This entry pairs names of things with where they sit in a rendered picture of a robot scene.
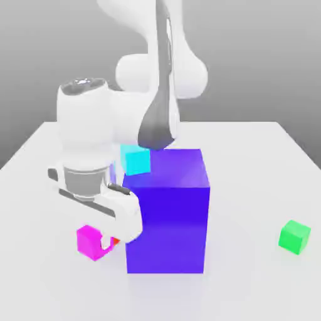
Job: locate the small magenta cube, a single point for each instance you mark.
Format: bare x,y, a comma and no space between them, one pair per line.
87,242

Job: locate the small cyan cube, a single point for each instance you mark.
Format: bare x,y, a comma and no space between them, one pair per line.
136,163

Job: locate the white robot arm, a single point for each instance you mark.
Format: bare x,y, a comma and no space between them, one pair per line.
82,125

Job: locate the large blue box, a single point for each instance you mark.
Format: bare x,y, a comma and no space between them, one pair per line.
170,225

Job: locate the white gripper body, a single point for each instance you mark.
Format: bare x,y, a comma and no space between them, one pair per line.
125,220

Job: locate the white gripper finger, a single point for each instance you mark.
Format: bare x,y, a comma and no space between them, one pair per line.
105,242

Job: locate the small green cube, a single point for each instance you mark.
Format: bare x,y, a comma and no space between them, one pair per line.
293,238

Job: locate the small red cube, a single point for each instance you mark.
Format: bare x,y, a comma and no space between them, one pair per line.
116,242

